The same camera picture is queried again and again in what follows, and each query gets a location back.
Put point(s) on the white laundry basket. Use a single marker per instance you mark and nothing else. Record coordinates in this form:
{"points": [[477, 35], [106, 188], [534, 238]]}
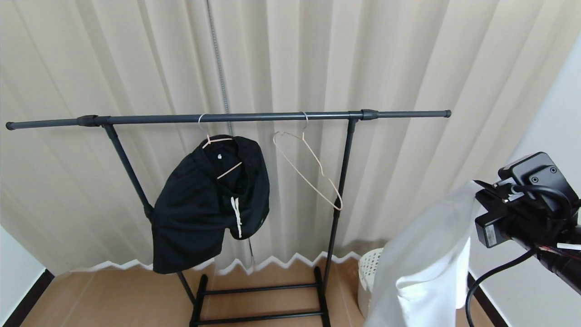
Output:
{"points": [[367, 272]]}

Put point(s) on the black clothes rack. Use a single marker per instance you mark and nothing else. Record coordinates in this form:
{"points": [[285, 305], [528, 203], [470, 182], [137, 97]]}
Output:
{"points": [[272, 116]]}

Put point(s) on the pink clothes hanger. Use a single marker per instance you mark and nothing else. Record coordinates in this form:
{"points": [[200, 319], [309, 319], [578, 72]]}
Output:
{"points": [[207, 141], [302, 135]]}

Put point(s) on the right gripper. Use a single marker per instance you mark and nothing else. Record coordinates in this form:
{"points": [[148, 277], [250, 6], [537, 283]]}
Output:
{"points": [[513, 225]]}

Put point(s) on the beige curtain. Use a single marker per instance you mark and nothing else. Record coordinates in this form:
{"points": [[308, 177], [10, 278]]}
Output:
{"points": [[408, 54]]}

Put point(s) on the white printed T-shirt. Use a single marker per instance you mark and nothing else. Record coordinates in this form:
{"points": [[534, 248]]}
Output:
{"points": [[431, 281]]}

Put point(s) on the black shorts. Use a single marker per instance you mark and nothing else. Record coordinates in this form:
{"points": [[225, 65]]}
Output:
{"points": [[190, 218]]}

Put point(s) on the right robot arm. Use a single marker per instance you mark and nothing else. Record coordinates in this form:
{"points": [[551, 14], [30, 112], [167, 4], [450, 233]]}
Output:
{"points": [[565, 263]]}

